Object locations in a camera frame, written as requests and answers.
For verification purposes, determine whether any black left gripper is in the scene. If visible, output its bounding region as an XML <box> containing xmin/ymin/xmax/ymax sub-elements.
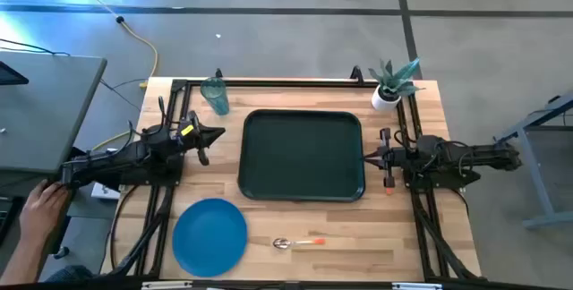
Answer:
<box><xmin>176</xmin><ymin>109</ymin><xmax>227</xmax><ymax>167</ymax></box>

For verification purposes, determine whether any black looped cable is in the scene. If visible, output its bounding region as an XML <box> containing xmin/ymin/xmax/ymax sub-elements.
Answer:
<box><xmin>108</xmin><ymin>184</ymin><xmax>141</xmax><ymax>274</ymax></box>

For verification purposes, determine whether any grey side table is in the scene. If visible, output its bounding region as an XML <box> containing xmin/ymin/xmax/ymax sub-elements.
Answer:
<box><xmin>0</xmin><ymin>50</ymin><xmax>108</xmax><ymax>175</ymax></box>

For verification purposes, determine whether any black floor cable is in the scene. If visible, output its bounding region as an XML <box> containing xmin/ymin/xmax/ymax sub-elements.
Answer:
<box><xmin>0</xmin><ymin>37</ymin><xmax>72</xmax><ymax>57</ymax></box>

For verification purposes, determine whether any black aluminium table frame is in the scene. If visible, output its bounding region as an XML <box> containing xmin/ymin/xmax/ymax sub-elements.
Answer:
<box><xmin>107</xmin><ymin>66</ymin><xmax>483</xmax><ymax>290</ymax></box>

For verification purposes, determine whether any person's hand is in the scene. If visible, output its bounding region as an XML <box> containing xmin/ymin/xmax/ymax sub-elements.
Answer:
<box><xmin>18</xmin><ymin>179</ymin><xmax>71</xmax><ymax>246</ymax></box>

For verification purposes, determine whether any yellow cable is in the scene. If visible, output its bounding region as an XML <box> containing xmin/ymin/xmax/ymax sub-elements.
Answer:
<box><xmin>62</xmin><ymin>0</ymin><xmax>160</xmax><ymax>152</ymax></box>

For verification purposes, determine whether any blue-grey metal stand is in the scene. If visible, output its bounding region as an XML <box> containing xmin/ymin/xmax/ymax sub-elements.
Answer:
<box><xmin>492</xmin><ymin>92</ymin><xmax>573</xmax><ymax>231</ymax></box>

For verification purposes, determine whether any blue round plate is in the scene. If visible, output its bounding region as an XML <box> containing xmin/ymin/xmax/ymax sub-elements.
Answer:
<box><xmin>172</xmin><ymin>197</ymin><xmax>249</xmax><ymax>278</ymax></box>

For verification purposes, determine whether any person's forearm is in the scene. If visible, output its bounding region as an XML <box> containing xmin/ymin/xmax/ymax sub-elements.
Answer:
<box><xmin>0</xmin><ymin>235</ymin><xmax>46</xmax><ymax>285</ymax></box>

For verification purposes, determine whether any green leafy plant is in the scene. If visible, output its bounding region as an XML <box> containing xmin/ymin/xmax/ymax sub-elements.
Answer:
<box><xmin>367</xmin><ymin>56</ymin><xmax>425</xmax><ymax>99</ymax></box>

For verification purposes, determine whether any dark green plastic tray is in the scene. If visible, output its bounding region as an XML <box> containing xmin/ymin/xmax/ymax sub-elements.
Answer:
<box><xmin>236</xmin><ymin>108</ymin><xmax>367</xmax><ymax>203</ymax></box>

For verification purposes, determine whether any teal faceted plastic cup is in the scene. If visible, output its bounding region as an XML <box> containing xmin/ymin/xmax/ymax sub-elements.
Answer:
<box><xmin>199</xmin><ymin>76</ymin><xmax>231</xmax><ymax>116</ymax></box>

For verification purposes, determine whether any silver spoon with orange handle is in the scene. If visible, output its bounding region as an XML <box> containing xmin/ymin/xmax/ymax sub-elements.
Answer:
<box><xmin>272</xmin><ymin>236</ymin><xmax>327</xmax><ymax>251</ymax></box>

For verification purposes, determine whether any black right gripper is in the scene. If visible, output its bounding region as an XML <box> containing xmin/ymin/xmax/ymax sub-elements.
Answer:
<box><xmin>363</xmin><ymin>127</ymin><xmax>406</xmax><ymax>189</ymax></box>

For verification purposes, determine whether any white round plant pot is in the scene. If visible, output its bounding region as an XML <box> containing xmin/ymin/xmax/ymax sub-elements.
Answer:
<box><xmin>371</xmin><ymin>84</ymin><xmax>403</xmax><ymax>113</ymax></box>

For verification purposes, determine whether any white power strip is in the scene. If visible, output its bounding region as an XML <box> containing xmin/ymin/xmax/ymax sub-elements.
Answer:
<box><xmin>90</xmin><ymin>181</ymin><xmax>121</xmax><ymax>200</ymax></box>

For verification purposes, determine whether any black screen device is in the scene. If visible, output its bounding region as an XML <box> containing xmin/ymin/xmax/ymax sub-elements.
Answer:
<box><xmin>0</xmin><ymin>60</ymin><xmax>30</xmax><ymax>87</ymax></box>

